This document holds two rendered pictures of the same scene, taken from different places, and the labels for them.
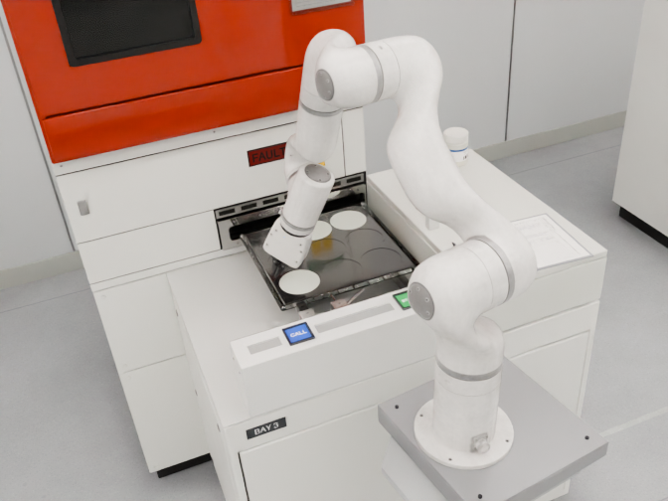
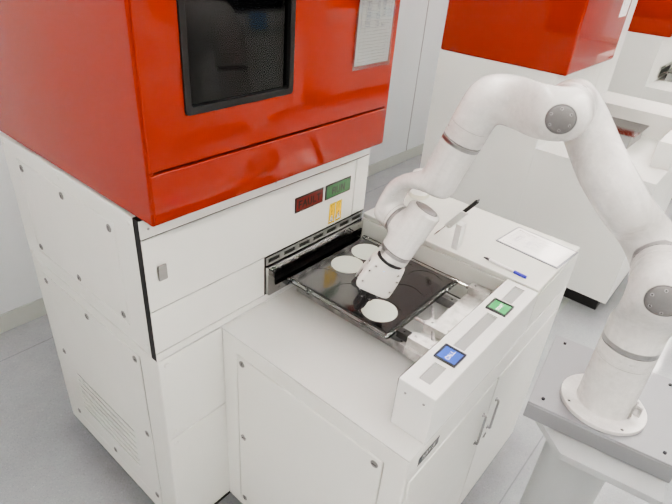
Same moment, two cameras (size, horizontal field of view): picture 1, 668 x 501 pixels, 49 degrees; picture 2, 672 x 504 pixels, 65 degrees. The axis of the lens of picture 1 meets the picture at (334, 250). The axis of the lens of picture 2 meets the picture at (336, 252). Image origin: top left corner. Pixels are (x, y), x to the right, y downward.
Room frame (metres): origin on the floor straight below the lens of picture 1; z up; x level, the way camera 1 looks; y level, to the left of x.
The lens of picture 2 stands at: (0.57, 0.83, 1.78)
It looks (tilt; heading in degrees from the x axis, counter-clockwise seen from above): 31 degrees down; 327
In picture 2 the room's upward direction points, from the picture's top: 5 degrees clockwise
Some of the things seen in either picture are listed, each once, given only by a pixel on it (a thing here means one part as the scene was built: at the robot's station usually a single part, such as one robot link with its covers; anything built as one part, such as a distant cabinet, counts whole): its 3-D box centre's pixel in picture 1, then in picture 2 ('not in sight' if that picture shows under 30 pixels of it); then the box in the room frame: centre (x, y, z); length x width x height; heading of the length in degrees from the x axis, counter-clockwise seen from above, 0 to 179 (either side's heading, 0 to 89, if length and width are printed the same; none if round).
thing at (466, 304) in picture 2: not in sight; (452, 326); (1.35, -0.08, 0.87); 0.36 x 0.08 x 0.03; 109
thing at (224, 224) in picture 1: (294, 216); (317, 254); (1.79, 0.10, 0.89); 0.44 x 0.02 x 0.10; 109
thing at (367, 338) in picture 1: (358, 341); (471, 351); (1.23, -0.04, 0.89); 0.55 x 0.09 x 0.14; 109
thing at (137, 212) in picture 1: (226, 190); (274, 237); (1.75, 0.28, 1.02); 0.82 x 0.03 x 0.40; 109
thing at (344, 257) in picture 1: (326, 250); (373, 279); (1.60, 0.02, 0.90); 0.34 x 0.34 x 0.01; 19
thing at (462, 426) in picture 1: (465, 396); (615, 375); (0.98, -0.22, 0.96); 0.19 x 0.19 x 0.18
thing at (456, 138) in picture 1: (455, 147); (420, 184); (1.90, -0.37, 1.01); 0.07 x 0.07 x 0.10
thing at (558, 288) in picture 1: (474, 231); (465, 247); (1.63, -0.38, 0.89); 0.62 x 0.35 x 0.14; 19
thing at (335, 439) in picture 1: (377, 400); (395, 399); (1.53, -0.09, 0.41); 0.97 x 0.64 x 0.82; 109
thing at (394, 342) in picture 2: not in sight; (362, 322); (1.50, 0.11, 0.84); 0.50 x 0.02 x 0.03; 19
